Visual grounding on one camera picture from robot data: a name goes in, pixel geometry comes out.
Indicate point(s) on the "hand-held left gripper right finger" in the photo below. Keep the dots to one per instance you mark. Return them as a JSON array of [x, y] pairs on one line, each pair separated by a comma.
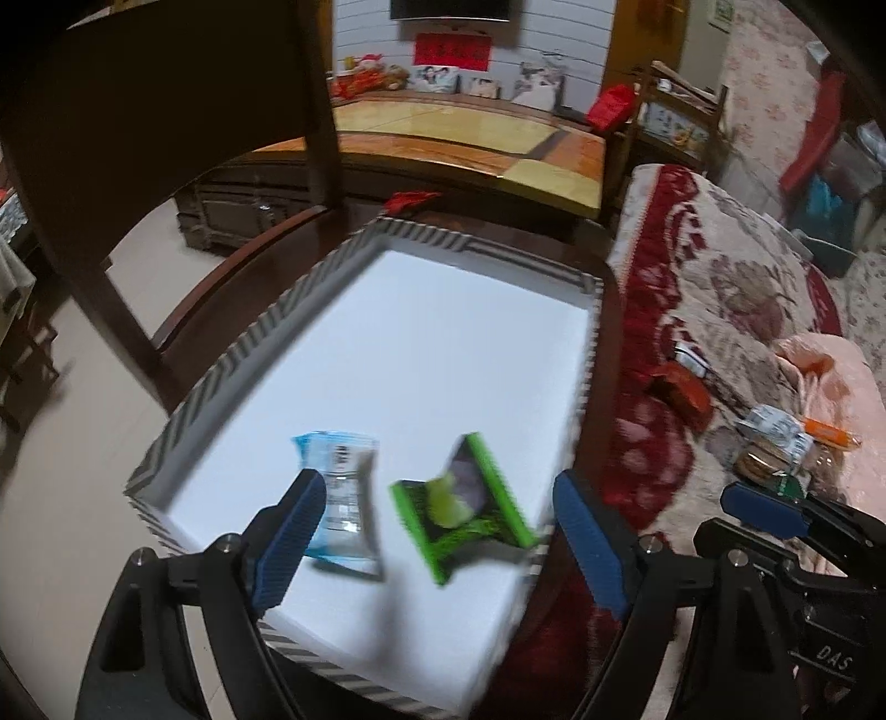
[[592, 547]]

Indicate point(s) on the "small white black packet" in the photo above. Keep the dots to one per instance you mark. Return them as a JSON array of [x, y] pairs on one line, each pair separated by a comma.
[[692, 360]]

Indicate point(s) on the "large tilted photo frame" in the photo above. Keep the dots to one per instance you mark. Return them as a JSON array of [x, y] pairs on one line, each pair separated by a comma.
[[540, 83]]

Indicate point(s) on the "red wall banner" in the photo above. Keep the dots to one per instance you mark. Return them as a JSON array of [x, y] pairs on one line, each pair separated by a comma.
[[453, 50]]

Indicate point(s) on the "pink floral cloth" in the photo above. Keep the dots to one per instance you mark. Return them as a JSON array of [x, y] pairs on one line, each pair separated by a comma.
[[768, 76]]

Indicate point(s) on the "dark wooden chair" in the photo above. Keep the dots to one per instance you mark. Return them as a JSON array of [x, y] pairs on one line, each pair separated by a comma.
[[207, 104]]

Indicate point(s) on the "wide photo frame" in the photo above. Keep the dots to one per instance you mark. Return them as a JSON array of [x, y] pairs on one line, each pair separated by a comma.
[[436, 78]]

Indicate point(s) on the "peach plastic bag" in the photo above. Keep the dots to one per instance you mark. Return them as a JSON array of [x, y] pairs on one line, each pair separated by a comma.
[[817, 363]]

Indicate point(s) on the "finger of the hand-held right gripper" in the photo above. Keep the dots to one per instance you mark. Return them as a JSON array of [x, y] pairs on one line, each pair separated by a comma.
[[761, 509], [716, 536]]

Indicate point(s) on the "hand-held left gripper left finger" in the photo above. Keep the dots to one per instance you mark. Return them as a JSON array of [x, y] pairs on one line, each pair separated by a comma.
[[287, 540]]

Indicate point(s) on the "wooden rack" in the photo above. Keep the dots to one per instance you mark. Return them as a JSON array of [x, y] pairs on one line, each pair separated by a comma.
[[675, 118]]

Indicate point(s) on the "plush toys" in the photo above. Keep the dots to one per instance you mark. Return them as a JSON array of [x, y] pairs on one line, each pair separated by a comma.
[[367, 73]]

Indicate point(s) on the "striped white cardboard box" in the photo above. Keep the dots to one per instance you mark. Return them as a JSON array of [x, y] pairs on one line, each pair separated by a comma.
[[429, 346]]

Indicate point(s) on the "black television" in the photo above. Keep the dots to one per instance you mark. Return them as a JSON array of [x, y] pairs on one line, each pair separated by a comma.
[[453, 8]]

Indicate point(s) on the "blue plastic bag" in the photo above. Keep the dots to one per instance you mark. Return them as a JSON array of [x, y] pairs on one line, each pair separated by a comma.
[[824, 201]]

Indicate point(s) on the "wooden coffee table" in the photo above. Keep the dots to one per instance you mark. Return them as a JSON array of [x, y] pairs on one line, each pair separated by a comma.
[[450, 131]]

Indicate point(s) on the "bright green snack packet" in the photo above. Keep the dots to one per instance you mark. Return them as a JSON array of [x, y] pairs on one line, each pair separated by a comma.
[[477, 533]]

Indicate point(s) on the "small wall picture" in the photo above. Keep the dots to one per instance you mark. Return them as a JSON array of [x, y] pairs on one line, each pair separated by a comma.
[[723, 12]]

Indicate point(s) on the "small photo frame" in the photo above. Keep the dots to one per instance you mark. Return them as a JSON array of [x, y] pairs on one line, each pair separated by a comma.
[[484, 87]]

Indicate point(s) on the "red gift bag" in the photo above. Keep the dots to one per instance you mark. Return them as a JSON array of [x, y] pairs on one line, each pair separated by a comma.
[[612, 107]]

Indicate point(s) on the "white green biscuit packet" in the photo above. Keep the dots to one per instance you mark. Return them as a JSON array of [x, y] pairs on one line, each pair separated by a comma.
[[768, 426]]

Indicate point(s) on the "yellow wooden door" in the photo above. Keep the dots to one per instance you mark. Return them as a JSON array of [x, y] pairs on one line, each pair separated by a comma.
[[657, 34]]

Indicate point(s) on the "blue white snack packet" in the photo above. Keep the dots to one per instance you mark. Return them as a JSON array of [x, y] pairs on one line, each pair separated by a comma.
[[346, 484]]

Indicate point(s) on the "orange stick packet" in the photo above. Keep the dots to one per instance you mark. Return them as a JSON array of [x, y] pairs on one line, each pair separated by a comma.
[[830, 433]]

